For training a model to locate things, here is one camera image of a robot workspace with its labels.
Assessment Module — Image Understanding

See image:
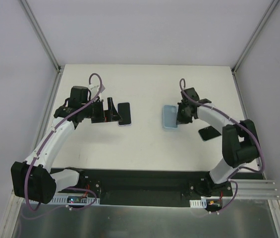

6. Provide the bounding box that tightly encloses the lavender phone case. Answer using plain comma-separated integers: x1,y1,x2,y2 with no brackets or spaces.
117,102,133,128

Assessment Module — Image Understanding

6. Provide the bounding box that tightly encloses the black phone blue edge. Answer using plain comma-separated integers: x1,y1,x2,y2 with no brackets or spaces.
117,102,132,125

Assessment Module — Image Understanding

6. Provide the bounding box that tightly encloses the light blue phone case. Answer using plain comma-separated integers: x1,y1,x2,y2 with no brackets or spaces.
162,105,177,130

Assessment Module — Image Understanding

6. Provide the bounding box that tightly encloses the black phone teal edge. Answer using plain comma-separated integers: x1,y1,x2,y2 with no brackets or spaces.
198,126,221,141

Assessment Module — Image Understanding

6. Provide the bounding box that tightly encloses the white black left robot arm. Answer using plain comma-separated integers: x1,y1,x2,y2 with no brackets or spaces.
11,84,114,206

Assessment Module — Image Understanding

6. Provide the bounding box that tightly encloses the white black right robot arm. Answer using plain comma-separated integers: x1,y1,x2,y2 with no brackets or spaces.
106,88,262,196

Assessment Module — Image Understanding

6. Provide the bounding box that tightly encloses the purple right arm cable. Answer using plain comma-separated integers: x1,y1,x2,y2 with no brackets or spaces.
179,78,266,216

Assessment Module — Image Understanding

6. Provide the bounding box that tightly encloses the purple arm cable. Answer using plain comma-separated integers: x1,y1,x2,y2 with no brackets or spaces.
179,78,266,216
25,72,106,212

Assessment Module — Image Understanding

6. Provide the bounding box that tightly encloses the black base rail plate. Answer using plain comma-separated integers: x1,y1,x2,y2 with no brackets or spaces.
62,169,240,208

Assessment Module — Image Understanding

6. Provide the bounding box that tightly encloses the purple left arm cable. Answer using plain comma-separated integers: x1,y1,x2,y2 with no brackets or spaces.
25,72,106,212

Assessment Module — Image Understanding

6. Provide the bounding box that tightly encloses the right slotted cable duct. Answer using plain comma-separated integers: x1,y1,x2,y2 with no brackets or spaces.
189,198,207,209

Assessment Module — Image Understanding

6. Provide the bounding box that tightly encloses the slotted cable duct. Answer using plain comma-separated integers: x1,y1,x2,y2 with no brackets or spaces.
49,195,100,206
189,198,207,209

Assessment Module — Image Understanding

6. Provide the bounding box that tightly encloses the left slotted cable duct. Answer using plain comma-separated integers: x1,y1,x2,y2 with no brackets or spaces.
49,195,100,206

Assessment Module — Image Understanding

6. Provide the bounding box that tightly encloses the aluminium frame rail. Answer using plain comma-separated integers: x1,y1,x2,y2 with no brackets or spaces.
226,179,280,200

